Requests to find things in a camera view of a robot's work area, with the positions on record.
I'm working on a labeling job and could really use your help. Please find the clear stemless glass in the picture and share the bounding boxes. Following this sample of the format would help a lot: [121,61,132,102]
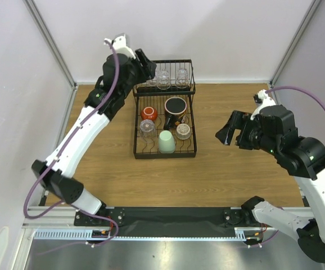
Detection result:
[156,69,171,90]
[146,76,157,87]
[175,68,189,89]

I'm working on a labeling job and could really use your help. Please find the clear stemless glass front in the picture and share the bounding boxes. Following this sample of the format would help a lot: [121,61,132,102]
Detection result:
[156,69,171,90]

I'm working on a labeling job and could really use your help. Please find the clear stemless glass back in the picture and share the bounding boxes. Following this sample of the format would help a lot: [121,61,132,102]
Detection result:
[175,68,189,89]

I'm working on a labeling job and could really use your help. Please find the small orange black cup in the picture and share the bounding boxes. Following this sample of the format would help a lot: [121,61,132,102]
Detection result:
[141,106,158,122]

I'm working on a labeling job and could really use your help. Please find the black skull pattern mug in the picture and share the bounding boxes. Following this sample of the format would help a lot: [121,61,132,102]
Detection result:
[164,97,187,130]

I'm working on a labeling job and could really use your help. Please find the short clear glass tumbler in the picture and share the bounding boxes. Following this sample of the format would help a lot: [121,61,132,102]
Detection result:
[176,123,191,140]

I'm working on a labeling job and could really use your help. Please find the pale green cup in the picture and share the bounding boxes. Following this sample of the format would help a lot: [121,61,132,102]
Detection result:
[159,130,175,154]

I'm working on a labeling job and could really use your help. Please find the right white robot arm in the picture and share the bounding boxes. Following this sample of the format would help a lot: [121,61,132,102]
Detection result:
[215,105,325,264]

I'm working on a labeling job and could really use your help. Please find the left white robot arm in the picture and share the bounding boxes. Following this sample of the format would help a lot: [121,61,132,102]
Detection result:
[31,49,156,225]

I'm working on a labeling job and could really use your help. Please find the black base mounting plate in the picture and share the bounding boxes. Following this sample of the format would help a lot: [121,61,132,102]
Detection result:
[74,206,267,239]

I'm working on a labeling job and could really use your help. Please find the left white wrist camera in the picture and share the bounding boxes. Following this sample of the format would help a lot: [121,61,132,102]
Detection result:
[104,33,136,59]

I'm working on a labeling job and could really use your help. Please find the black wire dish rack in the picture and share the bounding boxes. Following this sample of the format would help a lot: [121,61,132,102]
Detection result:
[132,59,198,160]

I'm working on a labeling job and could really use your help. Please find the grey slotted cable duct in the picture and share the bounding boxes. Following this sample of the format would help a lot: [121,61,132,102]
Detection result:
[34,228,261,241]

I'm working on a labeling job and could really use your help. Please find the left aluminium frame post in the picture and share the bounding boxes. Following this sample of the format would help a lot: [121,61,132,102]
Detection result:
[23,0,76,89]

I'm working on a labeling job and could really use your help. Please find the aluminium frame post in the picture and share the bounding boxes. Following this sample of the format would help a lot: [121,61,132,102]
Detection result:
[23,0,76,89]
[269,0,322,87]

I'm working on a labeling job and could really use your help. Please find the right aluminium frame post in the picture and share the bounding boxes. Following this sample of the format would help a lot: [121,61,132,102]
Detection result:
[269,0,322,87]

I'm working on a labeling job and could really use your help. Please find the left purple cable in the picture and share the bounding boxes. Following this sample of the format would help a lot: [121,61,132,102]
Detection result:
[23,42,121,250]

